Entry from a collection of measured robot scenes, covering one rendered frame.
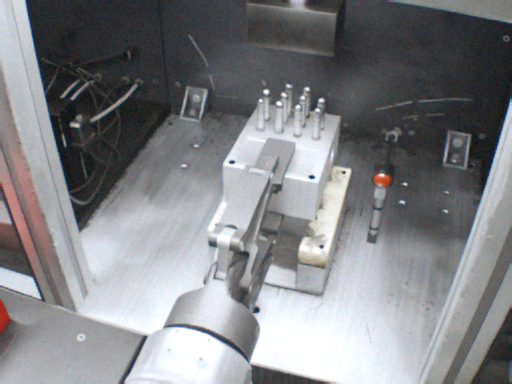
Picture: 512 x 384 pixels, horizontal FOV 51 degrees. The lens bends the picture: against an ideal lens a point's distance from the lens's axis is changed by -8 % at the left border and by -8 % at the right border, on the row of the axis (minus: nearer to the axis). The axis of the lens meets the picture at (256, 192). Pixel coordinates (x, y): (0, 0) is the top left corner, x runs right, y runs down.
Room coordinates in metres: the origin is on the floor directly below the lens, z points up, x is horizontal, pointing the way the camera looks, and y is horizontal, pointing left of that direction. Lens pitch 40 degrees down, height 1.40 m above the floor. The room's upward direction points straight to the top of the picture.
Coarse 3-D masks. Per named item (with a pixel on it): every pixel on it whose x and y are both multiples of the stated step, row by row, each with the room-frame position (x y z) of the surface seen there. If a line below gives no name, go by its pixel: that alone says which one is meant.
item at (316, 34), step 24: (264, 0) 0.51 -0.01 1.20; (288, 0) 0.51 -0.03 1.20; (312, 0) 0.51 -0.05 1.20; (336, 0) 0.52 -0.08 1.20; (264, 24) 0.50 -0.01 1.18; (288, 24) 0.49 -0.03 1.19; (312, 24) 0.49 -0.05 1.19; (336, 24) 0.48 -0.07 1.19; (288, 48) 0.49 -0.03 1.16; (312, 48) 0.49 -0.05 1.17; (336, 48) 0.49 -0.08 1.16
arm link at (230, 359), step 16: (160, 336) 0.24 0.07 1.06; (176, 336) 0.24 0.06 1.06; (192, 336) 0.24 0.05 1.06; (208, 336) 0.24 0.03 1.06; (144, 352) 0.23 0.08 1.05; (160, 352) 0.23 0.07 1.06; (176, 352) 0.23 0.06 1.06; (192, 352) 0.23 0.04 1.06; (208, 352) 0.23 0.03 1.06; (224, 352) 0.23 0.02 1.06; (144, 368) 0.22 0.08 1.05; (160, 368) 0.21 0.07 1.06; (176, 368) 0.21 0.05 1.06; (192, 368) 0.21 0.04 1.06; (208, 368) 0.21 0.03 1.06; (224, 368) 0.22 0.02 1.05; (240, 368) 0.22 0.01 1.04
